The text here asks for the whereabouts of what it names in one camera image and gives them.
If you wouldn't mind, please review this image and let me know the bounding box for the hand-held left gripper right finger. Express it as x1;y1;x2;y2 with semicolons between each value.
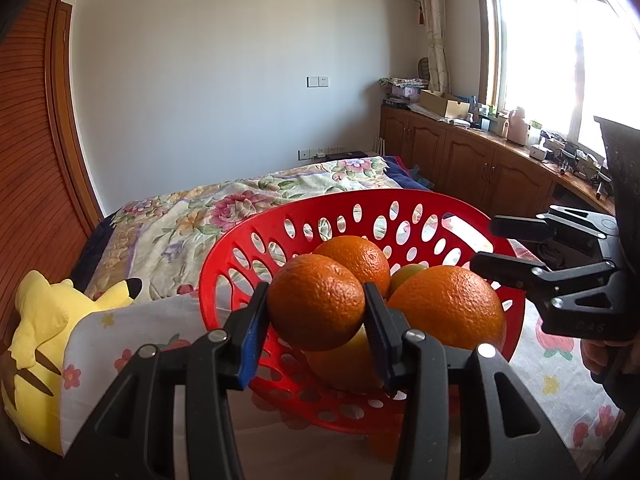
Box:
363;282;576;480

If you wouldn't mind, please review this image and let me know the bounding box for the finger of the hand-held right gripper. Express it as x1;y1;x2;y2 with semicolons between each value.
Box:
489;205;564;242
470;252;551;294

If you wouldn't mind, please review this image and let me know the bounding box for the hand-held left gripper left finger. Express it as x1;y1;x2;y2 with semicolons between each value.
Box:
65;282;273;480

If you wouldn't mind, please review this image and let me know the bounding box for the yellow orange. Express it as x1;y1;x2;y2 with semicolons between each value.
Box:
305;327;386;393

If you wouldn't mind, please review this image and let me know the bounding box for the green apple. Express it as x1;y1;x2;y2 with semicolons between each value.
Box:
390;262;428;296

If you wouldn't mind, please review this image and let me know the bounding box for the large orange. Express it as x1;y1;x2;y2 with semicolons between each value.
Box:
312;235;392;298
386;265;507;351

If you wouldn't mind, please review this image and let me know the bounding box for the small tangerine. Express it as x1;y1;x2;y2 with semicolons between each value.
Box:
266;254;367;352

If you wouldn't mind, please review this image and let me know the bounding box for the red perforated plastic basket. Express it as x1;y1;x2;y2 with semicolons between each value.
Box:
198;190;527;436

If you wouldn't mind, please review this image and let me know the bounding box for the person's right hand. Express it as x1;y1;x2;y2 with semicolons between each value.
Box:
580;337;623;381

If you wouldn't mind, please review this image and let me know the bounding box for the low wooden cabinet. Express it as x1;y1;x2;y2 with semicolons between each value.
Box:
379;104;616;221

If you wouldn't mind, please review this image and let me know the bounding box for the black metal device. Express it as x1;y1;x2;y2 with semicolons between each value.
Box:
550;142;613;196

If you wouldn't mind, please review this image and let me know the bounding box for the pink bottle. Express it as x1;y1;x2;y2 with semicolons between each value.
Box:
506;107;528;145

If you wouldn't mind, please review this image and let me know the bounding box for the floral quilt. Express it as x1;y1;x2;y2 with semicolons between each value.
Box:
85;156;436;306

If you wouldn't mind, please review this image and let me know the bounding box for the cardboard box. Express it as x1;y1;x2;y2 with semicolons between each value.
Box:
419;89;471;118

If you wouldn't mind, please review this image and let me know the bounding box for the white strawberry print cloth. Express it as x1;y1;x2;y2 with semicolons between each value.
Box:
60;240;628;480

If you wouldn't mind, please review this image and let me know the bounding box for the window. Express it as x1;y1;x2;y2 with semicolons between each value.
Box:
475;0;640;161

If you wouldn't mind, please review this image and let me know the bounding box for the stack of folded cloths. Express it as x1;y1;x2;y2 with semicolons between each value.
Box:
380;76;426;92

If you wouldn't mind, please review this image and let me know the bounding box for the patterned curtain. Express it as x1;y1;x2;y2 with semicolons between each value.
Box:
412;0;451;95

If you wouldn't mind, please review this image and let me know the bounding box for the yellow plush toy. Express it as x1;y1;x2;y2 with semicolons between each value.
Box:
0;270;143;456

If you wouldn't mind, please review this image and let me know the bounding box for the wooden slatted wardrobe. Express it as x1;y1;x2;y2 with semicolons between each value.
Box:
0;0;106;341

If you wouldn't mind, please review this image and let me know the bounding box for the wall socket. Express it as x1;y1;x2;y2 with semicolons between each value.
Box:
297;146;346;161

